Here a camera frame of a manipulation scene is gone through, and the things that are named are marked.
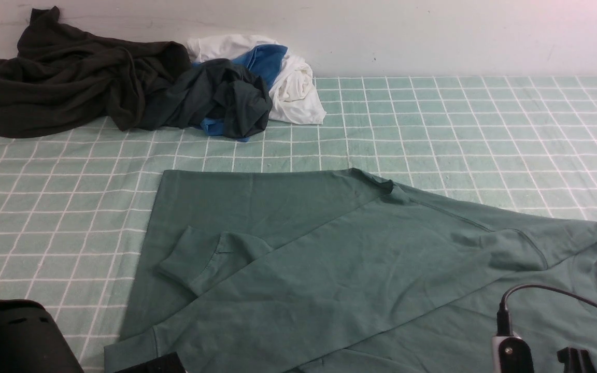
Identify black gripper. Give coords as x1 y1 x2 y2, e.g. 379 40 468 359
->
117 352 186 373

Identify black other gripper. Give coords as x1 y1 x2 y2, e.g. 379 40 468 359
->
557 347 597 373

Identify green long-sleeved shirt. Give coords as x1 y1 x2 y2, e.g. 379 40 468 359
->
104 168 597 372

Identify green checkered tablecloth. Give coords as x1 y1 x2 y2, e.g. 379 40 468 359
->
0 76 597 372

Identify dark green crumpled garment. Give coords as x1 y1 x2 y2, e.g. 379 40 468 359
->
136 59 273 139

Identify white crumpled garment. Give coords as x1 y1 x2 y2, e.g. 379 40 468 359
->
186 34 326 125

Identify dark brown crumpled garment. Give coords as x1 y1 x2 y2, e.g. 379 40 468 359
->
0 7 191 139

